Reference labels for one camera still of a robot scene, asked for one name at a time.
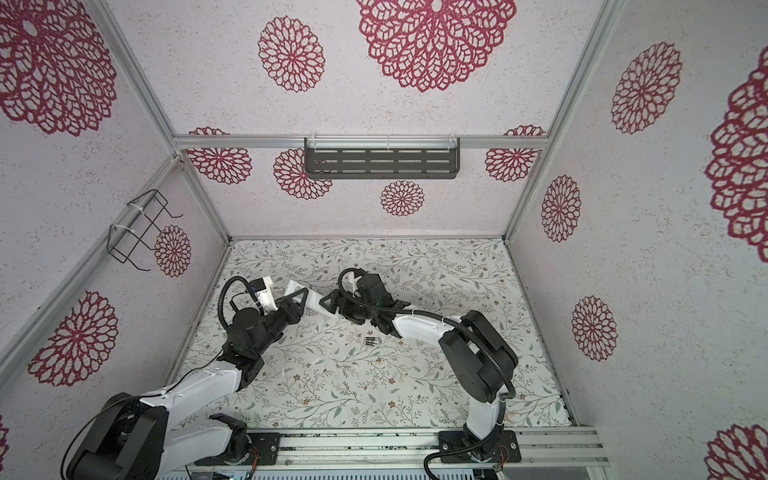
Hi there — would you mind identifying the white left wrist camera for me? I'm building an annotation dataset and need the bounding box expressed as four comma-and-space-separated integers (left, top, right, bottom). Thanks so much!
249, 276, 277, 314

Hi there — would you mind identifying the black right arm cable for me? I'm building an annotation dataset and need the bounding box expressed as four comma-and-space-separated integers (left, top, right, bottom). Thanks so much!
337, 267, 517, 480

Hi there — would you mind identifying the black wire wall basket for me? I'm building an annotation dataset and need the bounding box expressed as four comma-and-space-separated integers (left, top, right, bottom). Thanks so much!
106, 188, 183, 272

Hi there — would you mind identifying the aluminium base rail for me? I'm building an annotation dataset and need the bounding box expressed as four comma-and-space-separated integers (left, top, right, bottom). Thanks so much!
248, 427, 610, 470

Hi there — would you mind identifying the white remote control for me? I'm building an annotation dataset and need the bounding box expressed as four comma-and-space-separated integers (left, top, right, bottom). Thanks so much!
283, 280, 326, 314

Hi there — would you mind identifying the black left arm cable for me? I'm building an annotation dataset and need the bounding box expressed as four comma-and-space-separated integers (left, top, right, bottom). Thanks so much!
217, 275, 265, 331

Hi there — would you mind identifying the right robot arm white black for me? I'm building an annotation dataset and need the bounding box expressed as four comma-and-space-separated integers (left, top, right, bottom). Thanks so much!
313, 268, 519, 448

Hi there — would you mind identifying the dark metal wall shelf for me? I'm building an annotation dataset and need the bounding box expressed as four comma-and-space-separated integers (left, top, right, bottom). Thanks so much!
304, 137, 461, 180

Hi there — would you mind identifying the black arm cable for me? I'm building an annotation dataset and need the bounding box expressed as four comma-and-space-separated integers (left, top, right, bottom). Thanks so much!
217, 275, 265, 331
337, 267, 517, 480

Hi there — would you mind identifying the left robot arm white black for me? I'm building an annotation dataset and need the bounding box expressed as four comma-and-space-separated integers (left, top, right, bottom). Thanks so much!
60, 288, 310, 479

